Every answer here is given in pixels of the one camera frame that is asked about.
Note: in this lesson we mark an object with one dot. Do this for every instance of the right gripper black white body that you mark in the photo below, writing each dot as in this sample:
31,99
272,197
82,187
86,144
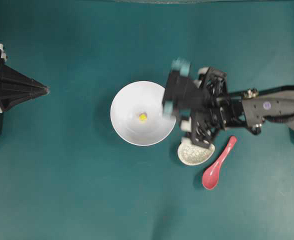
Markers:
213,109

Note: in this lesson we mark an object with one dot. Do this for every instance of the white round bowl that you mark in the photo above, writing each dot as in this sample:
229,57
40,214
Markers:
132,100

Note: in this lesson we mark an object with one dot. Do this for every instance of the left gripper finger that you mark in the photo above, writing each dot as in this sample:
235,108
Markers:
9,75
9,99

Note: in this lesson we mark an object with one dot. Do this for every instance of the yellow hexagonal prism block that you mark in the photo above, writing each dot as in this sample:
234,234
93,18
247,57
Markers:
143,117

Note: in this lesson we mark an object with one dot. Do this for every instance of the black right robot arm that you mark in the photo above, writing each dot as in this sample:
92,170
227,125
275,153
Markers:
275,105

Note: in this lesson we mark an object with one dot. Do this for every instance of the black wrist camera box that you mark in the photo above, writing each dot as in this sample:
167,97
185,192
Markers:
181,91

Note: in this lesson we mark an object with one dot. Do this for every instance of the speckled ceramic spoon rest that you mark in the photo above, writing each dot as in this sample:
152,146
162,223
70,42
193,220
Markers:
192,155

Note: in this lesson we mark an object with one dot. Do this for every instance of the pink plastic spoon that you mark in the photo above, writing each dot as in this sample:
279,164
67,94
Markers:
210,177

